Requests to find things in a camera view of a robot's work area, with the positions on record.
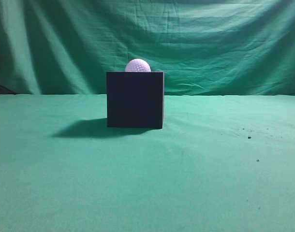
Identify green backdrop cloth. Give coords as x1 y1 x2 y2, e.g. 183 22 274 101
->
0 0 295 95

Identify white dimpled golf ball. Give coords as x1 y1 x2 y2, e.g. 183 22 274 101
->
125 58 151 72

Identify green table cloth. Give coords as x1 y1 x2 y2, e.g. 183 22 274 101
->
0 95 295 232

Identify dark blue cube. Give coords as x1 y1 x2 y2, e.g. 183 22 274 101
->
106 72 165 129

